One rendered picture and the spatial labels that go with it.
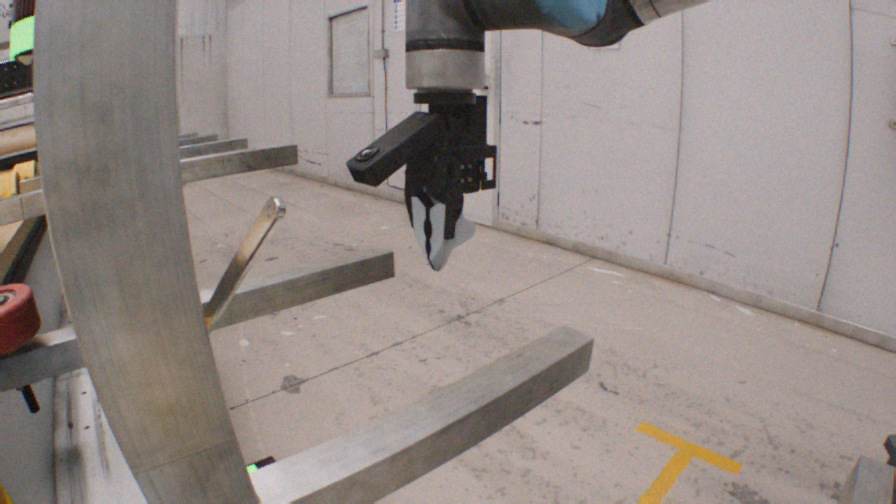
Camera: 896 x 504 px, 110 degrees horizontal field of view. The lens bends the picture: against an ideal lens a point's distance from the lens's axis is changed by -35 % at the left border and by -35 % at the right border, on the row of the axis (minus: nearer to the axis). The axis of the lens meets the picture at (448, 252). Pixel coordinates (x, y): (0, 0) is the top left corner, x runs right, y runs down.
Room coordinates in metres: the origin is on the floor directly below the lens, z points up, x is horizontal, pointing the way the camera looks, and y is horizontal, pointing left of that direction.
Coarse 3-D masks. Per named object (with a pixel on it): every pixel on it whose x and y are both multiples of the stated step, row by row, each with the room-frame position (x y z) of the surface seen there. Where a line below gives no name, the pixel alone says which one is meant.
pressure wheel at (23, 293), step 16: (0, 288) 0.25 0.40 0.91; (16, 288) 0.25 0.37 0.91; (0, 304) 0.23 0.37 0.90; (16, 304) 0.23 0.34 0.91; (32, 304) 0.25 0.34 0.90; (0, 320) 0.21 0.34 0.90; (16, 320) 0.22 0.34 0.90; (32, 320) 0.24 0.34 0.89; (0, 336) 0.20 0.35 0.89; (16, 336) 0.22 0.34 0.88; (32, 336) 0.23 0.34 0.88; (0, 352) 0.20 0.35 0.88; (32, 400) 0.23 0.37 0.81
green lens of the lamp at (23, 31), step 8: (16, 24) 0.23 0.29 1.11; (24, 24) 0.23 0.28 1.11; (32, 24) 0.23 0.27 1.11; (16, 32) 0.23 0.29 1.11; (24, 32) 0.23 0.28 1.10; (32, 32) 0.23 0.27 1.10; (16, 40) 0.23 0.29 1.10; (24, 40) 0.23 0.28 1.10; (32, 40) 0.23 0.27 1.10; (16, 48) 0.23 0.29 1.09; (24, 48) 0.23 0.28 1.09
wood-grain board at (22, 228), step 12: (0, 228) 0.48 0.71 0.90; (12, 228) 0.48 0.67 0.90; (24, 228) 0.52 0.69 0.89; (0, 240) 0.42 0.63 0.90; (12, 240) 0.43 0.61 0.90; (24, 240) 0.50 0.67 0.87; (0, 252) 0.37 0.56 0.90; (12, 252) 0.42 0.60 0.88; (0, 264) 0.35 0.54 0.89; (0, 276) 0.34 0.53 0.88
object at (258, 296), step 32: (352, 256) 0.47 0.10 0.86; (384, 256) 0.48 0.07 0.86; (256, 288) 0.38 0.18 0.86; (288, 288) 0.40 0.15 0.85; (320, 288) 0.43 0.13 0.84; (352, 288) 0.45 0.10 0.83; (224, 320) 0.36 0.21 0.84; (32, 352) 0.23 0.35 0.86; (64, 352) 0.25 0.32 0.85; (0, 384) 0.20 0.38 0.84
